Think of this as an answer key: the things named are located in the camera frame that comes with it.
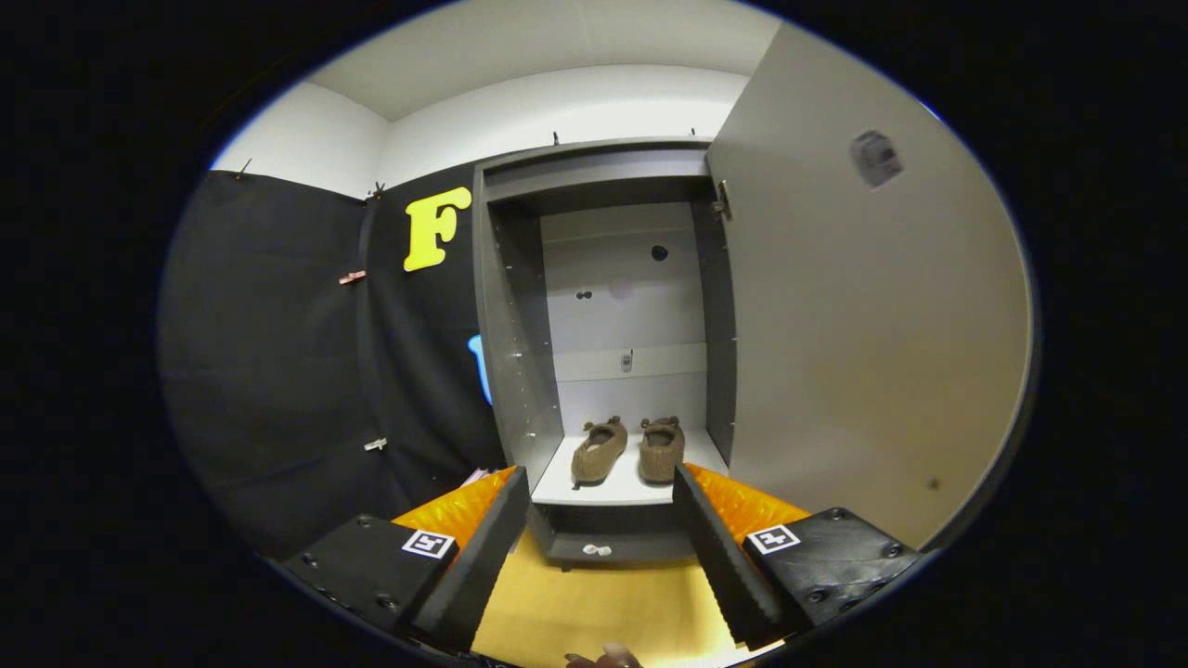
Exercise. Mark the black backdrop cloth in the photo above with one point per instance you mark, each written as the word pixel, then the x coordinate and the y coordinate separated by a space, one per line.
pixel 269 353

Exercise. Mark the brown fuzzy shoe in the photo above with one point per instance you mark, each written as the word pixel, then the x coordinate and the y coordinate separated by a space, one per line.
pixel 597 455
pixel 661 455

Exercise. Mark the white yellow book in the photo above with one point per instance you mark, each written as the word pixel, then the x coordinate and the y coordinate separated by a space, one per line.
pixel 475 477

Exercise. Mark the pink clip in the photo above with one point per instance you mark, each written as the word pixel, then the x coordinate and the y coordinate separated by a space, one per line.
pixel 352 276

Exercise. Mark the beige shoe cabinet door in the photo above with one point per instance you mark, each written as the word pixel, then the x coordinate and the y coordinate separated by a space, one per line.
pixel 854 353

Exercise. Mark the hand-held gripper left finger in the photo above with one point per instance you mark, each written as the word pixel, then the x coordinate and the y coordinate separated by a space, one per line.
pixel 483 557

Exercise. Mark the metal door hinge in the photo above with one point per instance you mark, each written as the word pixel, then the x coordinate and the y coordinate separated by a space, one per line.
pixel 723 200

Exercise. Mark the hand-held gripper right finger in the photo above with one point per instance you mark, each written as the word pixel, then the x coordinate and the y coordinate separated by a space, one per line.
pixel 719 557

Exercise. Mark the grey shoe cabinet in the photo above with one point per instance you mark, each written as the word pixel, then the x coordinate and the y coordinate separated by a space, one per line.
pixel 622 315

